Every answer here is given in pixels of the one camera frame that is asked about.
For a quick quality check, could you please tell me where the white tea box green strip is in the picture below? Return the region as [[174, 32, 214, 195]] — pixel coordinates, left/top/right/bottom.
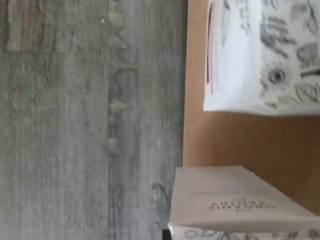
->
[[167, 165, 320, 240]]

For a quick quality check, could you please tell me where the white tea box pink strip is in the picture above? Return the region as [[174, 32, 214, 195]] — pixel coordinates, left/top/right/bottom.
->
[[202, 0, 320, 117]]

